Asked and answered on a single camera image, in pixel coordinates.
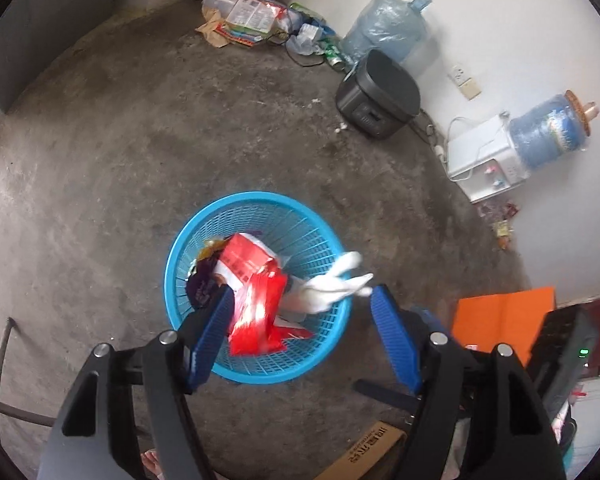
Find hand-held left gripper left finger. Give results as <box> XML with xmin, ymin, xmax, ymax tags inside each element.
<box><xmin>37</xmin><ymin>285</ymin><xmax>236</xmax><ymax>480</ymax></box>

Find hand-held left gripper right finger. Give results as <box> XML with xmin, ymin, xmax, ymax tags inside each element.
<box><xmin>370</xmin><ymin>285</ymin><xmax>568</xmax><ymax>480</ymax></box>

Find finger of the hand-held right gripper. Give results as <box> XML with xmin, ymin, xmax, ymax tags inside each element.
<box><xmin>354</xmin><ymin>379</ymin><xmax>423</xmax><ymax>411</ymax></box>
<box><xmin>412</xmin><ymin>307</ymin><xmax>447</xmax><ymax>335</ymax></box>

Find red white snack packet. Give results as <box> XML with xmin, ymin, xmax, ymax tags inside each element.
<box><xmin>212</xmin><ymin>232</ymin><xmax>313</xmax><ymax>358</ymax></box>

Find purple yellow noodle packet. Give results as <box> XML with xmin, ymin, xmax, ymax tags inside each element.
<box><xmin>185</xmin><ymin>237</ymin><xmax>231</xmax><ymax>311</ymax></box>

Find white plastic bag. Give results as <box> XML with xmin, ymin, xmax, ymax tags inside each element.
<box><xmin>280</xmin><ymin>251</ymin><xmax>376</xmax><ymax>321</ymax></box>

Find blue plastic mesh basket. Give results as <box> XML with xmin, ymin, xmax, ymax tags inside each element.
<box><xmin>164</xmin><ymin>191</ymin><xmax>353</xmax><ymax>386</ymax></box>

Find cardboard box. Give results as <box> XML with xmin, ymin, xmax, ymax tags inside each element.
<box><xmin>314</xmin><ymin>421</ymin><xmax>408</xmax><ymax>480</ymax></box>

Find orange folder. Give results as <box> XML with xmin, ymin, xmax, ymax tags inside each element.
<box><xmin>451</xmin><ymin>286</ymin><xmax>557</xmax><ymax>361</ymax></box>

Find small wrappers on floor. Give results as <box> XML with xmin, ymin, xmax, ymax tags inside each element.
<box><xmin>480</xmin><ymin>199</ymin><xmax>521</xmax><ymax>250</ymax></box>

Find white water dispenser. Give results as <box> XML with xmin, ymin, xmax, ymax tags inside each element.
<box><xmin>446</xmin><ymin>112</ymin><xmax>531</xmax><ymax>204</ymax></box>

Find bent metal pipe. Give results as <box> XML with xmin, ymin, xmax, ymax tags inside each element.
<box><xmin>0</xmin><ymin>316</ymin><xmax>56</xmax><ymax>428</ymax></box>

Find blue wrapped water jug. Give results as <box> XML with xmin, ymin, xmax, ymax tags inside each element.
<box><xmin>509</xmin><ymin>90</ymin><xmax>600</xmax><ymax>171</ymax></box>

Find black rice cooker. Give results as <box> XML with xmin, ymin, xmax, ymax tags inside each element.
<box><xmin>335</xmin><ymin>49</ymin><xmax>422</xmax><ymax>138</ymax></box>

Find clear water jug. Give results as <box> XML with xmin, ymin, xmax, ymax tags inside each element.
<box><xmin>340</xmin><ymin>0</ymin><xmax>433</xmax><ymax>66</ymax></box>

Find heap of bags and cans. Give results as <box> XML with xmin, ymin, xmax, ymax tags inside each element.
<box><xmin>285</xmin><ymin>2</ymin><xmax>348</xmax><ymax>68</ymax></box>

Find pile of flattened packaging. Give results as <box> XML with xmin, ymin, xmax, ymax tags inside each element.
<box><xmin>195</xmin><ymin>0</ymin><xmax>291</xmax><ymax>50</ymax></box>

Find grey cabinet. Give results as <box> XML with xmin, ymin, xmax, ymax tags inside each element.
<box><xmin>0</xmin><ymin>0</ymin><xmax>118</xmax><ymax>113</ymax></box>

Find wall socket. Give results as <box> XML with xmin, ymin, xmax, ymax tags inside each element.
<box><xmin>449</xmin><ymin>64</ymin><xmax>482</xmax><ymax>101</ymax></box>

